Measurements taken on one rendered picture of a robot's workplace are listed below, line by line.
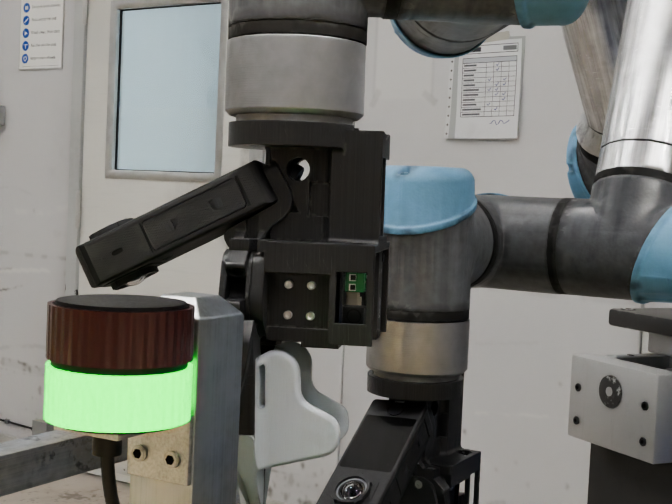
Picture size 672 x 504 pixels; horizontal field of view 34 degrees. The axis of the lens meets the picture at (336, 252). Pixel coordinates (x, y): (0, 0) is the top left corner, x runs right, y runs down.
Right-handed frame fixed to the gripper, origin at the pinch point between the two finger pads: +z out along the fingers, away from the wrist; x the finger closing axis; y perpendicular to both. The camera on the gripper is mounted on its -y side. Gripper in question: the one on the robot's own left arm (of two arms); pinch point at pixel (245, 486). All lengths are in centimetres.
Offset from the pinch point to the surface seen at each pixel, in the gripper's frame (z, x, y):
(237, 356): -8.7, -10.1, 1.8
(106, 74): -62, 349, -142
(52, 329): -10.5, -17.3, -4.0
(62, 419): -7.0, -17.8, -3.3
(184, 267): 10, 331, -103
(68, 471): 5.3, 19.9, -18.5
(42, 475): 5.0, 17.3, -19.4
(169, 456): -4.7, -13.2, -0.3
